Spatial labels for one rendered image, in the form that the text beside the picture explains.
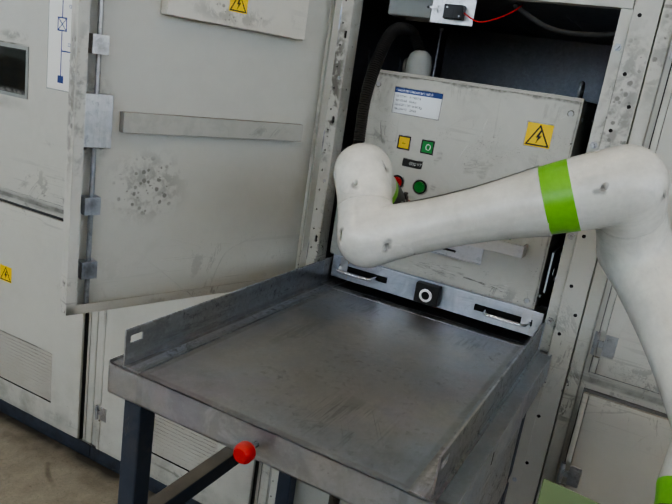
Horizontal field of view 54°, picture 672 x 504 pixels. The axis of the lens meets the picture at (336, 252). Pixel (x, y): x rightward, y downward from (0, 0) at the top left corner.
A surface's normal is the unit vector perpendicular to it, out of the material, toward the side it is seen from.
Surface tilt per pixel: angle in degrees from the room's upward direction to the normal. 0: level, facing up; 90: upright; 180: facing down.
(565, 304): 90
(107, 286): 90
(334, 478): 90
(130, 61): 90
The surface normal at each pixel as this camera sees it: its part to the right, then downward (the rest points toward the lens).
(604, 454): -0.47, 0.16
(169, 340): 0.87, 0.25
